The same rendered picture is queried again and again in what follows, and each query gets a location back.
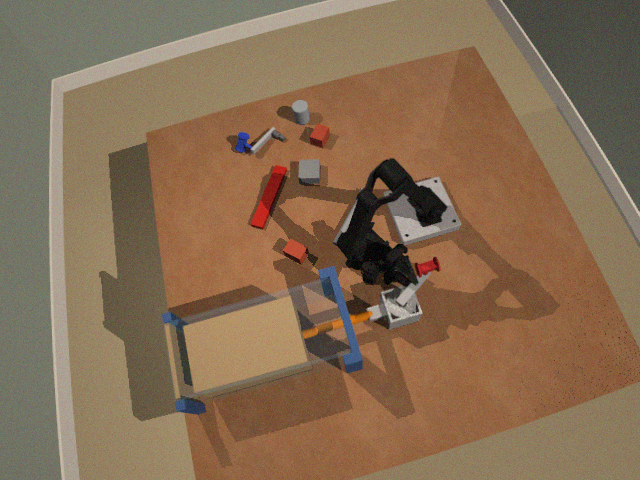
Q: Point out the crank handle with blue knob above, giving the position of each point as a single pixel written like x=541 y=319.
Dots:
x=243 y=137

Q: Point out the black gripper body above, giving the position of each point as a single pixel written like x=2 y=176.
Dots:
x=390 y=257

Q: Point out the red rectangular bar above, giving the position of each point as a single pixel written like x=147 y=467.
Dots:
x=268 y=197

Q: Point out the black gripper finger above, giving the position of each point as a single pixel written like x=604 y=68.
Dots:
x=405 y=269
x=400 y=279

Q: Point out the grey cylinder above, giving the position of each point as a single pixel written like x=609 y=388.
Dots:
x=300 y=112

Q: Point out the red cube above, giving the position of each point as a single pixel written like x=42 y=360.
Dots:
x=295 y=251
x=319 y=135

